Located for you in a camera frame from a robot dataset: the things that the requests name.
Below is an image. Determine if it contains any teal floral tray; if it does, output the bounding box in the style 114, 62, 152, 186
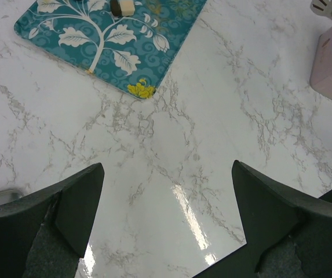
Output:
14, 1, 205, 99

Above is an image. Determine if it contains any brown white block chocolate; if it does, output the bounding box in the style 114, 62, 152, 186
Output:
110, 0, 135, 17

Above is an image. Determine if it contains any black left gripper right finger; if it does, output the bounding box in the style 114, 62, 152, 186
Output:
200, 161, 332, 277

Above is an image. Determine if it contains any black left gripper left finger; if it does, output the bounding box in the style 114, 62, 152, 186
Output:
0, 163, 104, 277

